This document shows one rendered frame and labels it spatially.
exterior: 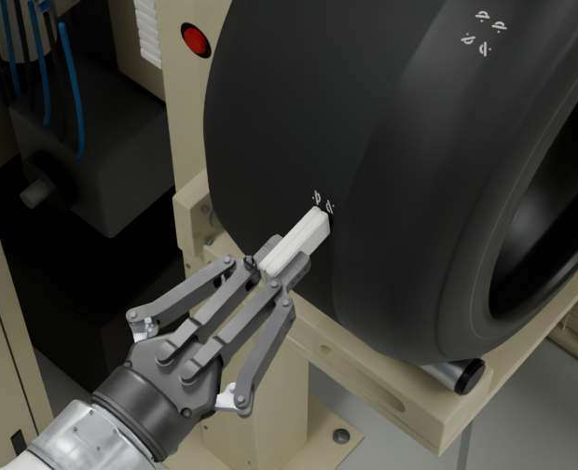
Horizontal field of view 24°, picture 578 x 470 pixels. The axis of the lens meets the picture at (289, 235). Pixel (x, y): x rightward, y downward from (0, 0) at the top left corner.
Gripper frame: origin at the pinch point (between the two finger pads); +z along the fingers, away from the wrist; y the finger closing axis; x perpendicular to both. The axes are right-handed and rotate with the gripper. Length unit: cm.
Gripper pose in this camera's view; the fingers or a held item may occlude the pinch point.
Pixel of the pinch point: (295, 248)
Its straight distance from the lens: 109.7
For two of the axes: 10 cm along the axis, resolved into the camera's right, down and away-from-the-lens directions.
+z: 6.5, -6.9, 3.2
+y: -7.5, -5.4, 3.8
